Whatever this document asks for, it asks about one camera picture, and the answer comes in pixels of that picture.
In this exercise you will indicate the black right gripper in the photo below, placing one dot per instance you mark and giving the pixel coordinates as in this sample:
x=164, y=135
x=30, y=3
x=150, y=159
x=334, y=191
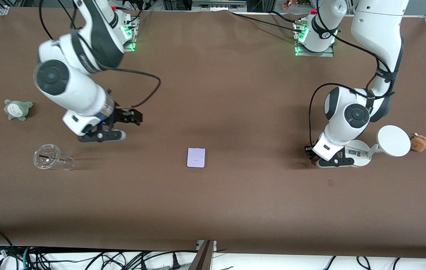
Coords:
x=122, y=115

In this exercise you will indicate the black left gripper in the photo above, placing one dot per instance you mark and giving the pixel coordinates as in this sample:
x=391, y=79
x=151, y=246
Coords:
x=309, y=151

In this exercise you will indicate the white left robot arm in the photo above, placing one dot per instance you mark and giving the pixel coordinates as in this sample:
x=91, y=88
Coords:
x=380, y=41

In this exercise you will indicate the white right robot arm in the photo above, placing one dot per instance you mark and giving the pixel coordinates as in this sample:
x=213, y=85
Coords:
x=77, y=86

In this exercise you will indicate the brown table cover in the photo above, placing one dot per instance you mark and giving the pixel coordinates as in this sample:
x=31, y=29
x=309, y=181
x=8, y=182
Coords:
x=212, y=93

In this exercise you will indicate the clear plastic cup with lid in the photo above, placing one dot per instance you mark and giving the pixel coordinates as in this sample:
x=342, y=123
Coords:
x=49, y=157

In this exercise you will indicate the brown plush toy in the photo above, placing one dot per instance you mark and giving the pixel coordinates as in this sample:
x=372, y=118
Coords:
x=419, y=143

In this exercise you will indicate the green grey plush toy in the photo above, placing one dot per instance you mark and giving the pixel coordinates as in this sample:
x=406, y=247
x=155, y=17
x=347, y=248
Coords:
x=17, y=109

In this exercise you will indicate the grey metal device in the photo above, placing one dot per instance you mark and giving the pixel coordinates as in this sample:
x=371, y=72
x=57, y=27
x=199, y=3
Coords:
x=218, y=3

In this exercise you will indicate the black power plug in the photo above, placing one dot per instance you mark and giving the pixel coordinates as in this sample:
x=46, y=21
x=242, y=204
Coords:
x=175, y=262

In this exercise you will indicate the small orange figure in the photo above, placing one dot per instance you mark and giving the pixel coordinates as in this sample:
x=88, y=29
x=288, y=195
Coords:
x=287, y=5

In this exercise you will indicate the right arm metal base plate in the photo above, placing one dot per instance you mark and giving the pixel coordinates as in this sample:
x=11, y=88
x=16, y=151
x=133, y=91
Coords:
x=133, y=41

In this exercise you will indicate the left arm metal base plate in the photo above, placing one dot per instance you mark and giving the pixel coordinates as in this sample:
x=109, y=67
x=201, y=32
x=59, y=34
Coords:
x=329, y=53

